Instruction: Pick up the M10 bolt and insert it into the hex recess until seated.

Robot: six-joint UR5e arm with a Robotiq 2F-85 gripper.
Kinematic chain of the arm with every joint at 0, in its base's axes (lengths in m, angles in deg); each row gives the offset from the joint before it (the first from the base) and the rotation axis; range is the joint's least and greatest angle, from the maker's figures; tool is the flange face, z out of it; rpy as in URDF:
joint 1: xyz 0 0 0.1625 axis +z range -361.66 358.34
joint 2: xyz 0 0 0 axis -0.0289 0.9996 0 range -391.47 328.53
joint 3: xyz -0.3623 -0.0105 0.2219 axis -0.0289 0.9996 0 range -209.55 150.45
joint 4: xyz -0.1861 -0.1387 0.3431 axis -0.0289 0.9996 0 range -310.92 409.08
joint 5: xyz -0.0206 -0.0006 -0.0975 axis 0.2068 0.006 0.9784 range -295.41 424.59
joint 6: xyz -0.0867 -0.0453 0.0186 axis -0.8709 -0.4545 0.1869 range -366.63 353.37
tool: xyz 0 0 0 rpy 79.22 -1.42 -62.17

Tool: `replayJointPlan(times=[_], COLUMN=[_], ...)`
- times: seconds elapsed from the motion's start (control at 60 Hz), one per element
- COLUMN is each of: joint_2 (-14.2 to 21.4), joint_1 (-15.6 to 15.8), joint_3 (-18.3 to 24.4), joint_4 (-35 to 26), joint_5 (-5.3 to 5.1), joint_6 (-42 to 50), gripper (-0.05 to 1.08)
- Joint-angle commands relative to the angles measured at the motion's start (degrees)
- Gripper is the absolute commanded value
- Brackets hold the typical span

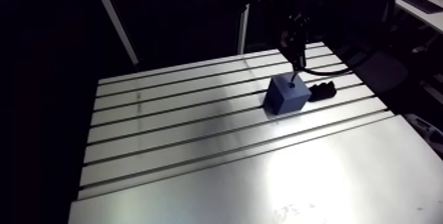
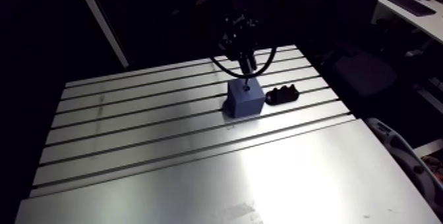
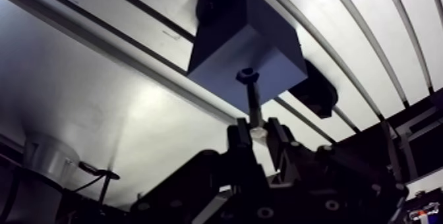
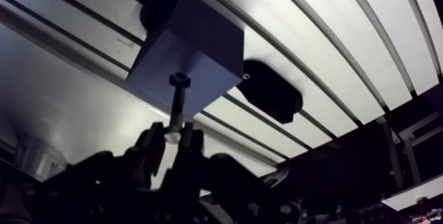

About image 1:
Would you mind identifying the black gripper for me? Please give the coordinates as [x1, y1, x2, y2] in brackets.
[278, 0, 311, 73]

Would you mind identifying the dark blue-grey block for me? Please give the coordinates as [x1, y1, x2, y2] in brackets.
[262, 72, 312, 116]

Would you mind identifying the black oval holder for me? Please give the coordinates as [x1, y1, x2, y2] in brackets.
[307, 80, 338, 103]

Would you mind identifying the dark keyboard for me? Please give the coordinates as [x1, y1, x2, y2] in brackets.
[397, 0, 443, 14]

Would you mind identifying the white desk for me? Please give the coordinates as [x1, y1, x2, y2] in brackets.
[394, 0, 443, 34]

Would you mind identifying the pale upright post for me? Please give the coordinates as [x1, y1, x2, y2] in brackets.
[236, 0, 254, 55]

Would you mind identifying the black cable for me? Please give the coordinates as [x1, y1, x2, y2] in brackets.
[299, 28, 389, 77]

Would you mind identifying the pale slanted post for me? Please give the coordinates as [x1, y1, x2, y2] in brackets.
[90, 0, 140, 68]

